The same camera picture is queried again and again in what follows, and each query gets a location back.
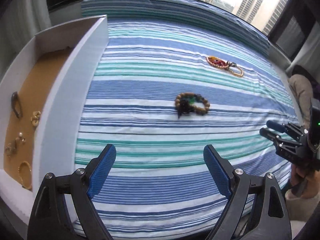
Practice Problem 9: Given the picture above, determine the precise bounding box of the red amber bead bracelet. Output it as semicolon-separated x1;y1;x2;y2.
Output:
205;55;237;69

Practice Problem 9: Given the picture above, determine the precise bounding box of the blue green striped bed sheet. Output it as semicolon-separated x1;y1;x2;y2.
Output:
72;17;301;238

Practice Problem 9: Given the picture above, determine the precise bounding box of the wooden bead bracelet with tassel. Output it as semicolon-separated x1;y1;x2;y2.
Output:
174;92;211;119

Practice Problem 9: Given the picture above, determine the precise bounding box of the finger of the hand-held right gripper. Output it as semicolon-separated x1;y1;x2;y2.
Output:
266;120;305;135
259;127;301;147

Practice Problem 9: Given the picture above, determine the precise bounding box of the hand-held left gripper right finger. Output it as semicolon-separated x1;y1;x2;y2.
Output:
203;144;293;240

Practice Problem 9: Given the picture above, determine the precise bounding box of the person's right hand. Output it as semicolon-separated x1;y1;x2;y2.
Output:
289;164;320;201

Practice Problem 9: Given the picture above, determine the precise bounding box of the beige cloth bundle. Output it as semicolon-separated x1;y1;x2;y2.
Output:
287;73;316;128

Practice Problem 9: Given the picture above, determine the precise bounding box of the chain with pearls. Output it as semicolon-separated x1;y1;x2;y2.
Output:
5;132;27;157

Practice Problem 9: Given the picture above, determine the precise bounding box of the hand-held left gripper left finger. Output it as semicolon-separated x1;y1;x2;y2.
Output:
27;143;117;240

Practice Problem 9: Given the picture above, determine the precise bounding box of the gold earrings cluster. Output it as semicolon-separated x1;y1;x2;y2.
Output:
30;110;42;127

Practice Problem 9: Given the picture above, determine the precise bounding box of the gold bead bracelet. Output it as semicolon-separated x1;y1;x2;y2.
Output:
226;64;244;78

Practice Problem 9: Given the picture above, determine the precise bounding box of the white curtain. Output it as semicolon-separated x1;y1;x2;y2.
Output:
0;0;52;83
286;21;320;73

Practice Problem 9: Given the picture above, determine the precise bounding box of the gold bangle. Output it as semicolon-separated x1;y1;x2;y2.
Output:
18;161;33;191

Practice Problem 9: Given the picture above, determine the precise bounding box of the white box with brown lining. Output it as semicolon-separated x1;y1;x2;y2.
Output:
0;15;109;228

